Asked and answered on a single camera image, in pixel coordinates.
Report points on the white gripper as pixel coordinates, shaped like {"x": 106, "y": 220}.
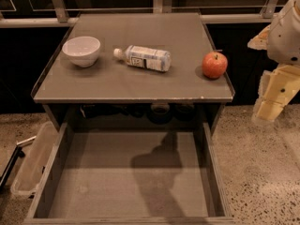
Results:
{"x": 286, "y": 39}

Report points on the blue labelled plastic bottle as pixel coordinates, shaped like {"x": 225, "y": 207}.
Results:
{"x": 142, "y": 57}

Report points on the grey cabinet with top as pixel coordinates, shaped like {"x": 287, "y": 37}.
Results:
{"x": 111, "y": 80}

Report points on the open grey top drawer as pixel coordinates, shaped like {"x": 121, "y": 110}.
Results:
{"x": 154, "y": 176}

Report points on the red apple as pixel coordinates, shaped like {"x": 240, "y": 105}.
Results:
{"x": 214, "y": 65}

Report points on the white ceramic bowl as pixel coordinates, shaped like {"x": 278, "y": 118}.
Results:
{"x": 82, "y": 51}

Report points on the black flat object on floor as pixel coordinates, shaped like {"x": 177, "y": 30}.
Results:
{"x": 17, "y": 153}

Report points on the clear plastic bin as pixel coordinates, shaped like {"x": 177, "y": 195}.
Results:
{"x": 35, "y": 161}

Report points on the metal railing frame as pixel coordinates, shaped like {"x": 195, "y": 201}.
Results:
{"x": 43, "y": 13}

